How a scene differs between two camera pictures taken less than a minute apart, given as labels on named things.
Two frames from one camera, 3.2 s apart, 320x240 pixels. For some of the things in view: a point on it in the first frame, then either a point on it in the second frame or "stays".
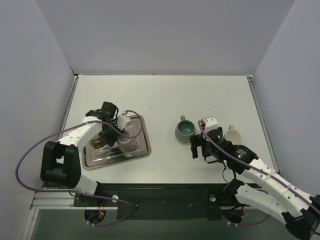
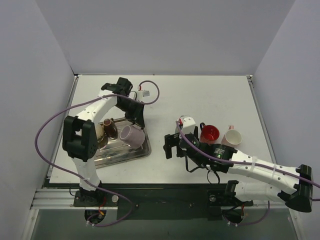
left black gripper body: [110, 133] → [137, 119]
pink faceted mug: [233, 135] stays
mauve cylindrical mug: [126, 143] → [132, 136]
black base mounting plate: [159, 201] stays
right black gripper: [199, 144] → [177, 144]
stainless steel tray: [93, 158] stays
